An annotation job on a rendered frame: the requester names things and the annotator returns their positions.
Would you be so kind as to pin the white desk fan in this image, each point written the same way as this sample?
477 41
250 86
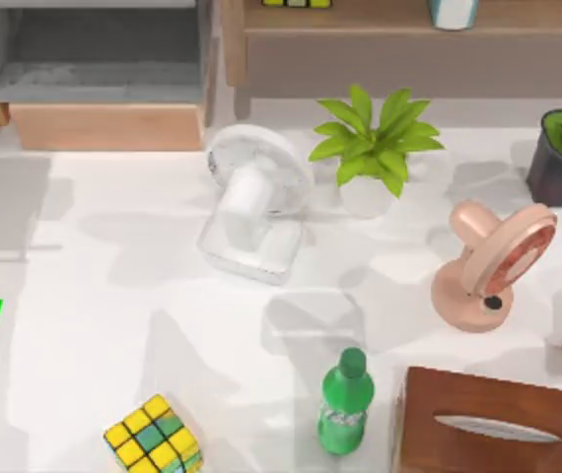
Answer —
256 197

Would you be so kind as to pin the wooden open shelf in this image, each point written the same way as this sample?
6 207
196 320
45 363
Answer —
409 54

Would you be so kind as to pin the green plant in white pot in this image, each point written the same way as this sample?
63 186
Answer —
374 148

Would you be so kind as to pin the pink desk fan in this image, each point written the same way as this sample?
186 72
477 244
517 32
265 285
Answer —
478 295

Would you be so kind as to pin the yellow and green puzzle cube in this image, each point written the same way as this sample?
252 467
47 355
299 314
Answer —
153 436

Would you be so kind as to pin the puzzle cube on shelf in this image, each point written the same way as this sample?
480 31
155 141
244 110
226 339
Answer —
297 2

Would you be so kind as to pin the pale wooden drawer front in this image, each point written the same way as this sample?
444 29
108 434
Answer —
106 127

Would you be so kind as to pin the white and teal cup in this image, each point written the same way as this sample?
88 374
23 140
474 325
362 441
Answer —
452 12

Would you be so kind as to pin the brown wooden tissue box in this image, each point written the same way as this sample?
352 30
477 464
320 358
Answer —
488 424

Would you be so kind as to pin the green bottle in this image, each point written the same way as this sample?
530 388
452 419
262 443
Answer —
346 414

